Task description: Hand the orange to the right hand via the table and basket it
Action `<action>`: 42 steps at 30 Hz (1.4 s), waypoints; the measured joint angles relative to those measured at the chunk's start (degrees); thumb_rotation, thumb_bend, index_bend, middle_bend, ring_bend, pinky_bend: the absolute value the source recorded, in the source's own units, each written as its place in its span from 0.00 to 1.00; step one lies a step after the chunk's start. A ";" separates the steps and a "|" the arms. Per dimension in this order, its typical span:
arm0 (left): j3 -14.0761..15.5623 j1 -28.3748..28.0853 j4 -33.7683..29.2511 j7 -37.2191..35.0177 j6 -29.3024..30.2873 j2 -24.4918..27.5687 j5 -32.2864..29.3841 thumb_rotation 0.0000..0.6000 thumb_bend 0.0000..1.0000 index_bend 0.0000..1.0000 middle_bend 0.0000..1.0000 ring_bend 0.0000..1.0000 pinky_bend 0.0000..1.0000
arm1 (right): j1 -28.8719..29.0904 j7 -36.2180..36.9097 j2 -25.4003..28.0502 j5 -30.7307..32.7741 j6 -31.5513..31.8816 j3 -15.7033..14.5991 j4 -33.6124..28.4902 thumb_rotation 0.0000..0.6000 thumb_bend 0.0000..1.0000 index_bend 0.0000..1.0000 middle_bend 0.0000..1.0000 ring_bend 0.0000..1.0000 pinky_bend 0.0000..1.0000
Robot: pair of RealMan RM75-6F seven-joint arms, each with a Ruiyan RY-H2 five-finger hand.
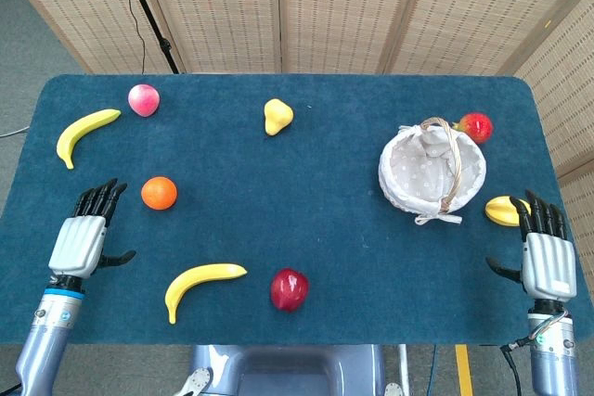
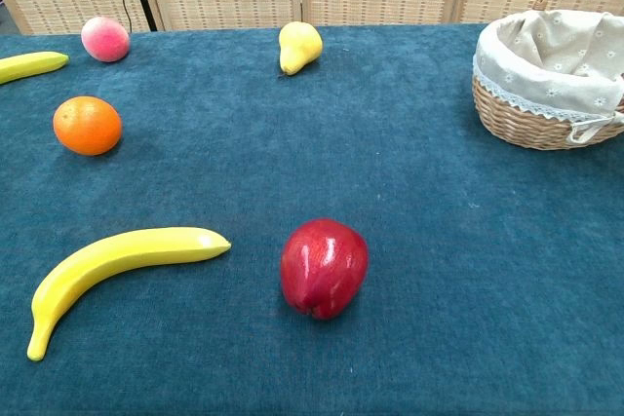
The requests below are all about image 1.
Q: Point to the left black grey robot hand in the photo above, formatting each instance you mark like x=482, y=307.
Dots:
x=76, y=243

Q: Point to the right black grey robot hand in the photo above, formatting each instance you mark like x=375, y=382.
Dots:
x=550, y=266

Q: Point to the orange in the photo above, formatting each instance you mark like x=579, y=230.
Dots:
x=159, y=193

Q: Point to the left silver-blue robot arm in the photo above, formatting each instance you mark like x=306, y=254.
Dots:
x=46, y=335

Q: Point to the wicker basket with cloth liner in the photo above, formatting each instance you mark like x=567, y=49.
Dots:
x=417, y=173

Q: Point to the yellow starfruit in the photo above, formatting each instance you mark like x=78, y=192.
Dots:
x=501, y=211

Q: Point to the yellow banana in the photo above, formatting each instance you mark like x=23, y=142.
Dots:
x=79, y=129
x=185, y=282

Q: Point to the red yellow apple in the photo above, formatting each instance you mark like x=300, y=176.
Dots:
x=479, y=128

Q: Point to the pink peach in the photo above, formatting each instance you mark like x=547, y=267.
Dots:
x=144, y=100

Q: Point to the dark red apple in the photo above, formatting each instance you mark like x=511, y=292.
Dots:
x=289, y=289

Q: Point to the dark blue carpet mat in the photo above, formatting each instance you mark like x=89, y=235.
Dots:
x=297, y=210

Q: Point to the yellow pear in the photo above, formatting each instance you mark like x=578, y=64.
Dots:
x=277, y=115

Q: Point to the black tripod pole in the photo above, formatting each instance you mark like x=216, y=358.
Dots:
x=148, y=13

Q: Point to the silver-blue robot torso base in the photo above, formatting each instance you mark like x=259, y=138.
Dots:
x=287, y=373

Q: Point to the bamboo folding screen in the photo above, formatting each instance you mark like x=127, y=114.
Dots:
x=223, y=6

